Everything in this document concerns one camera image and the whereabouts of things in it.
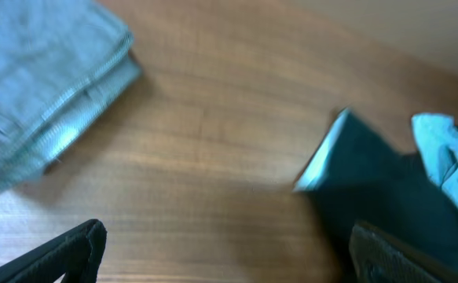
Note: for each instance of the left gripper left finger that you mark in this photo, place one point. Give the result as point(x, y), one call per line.
point(74, 256)

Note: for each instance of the light blue t-shirt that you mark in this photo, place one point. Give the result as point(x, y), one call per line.
point(436, 137)

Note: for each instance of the folded grey trousers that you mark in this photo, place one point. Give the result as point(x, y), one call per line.
point(62, 64)

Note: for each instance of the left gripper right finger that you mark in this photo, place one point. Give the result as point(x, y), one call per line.
point(380, 257)

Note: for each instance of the black shorts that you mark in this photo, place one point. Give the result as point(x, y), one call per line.
point(356, 175)

